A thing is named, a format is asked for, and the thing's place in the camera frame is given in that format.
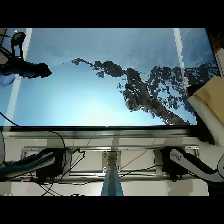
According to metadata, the tan garment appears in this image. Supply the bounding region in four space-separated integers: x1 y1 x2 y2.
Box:
192 75 224 127

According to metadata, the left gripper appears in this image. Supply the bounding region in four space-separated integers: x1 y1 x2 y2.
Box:
31 62 53 80

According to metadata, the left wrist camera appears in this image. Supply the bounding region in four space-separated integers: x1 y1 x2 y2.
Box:
10 31 27 61

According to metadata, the black cable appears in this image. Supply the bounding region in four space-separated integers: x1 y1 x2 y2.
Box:
0 111 20 128
58 149 87 183

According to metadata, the silver frame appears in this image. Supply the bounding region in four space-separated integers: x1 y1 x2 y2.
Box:
0 125 214 197

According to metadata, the white garment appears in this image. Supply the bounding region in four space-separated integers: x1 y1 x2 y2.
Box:
187 95 224 148

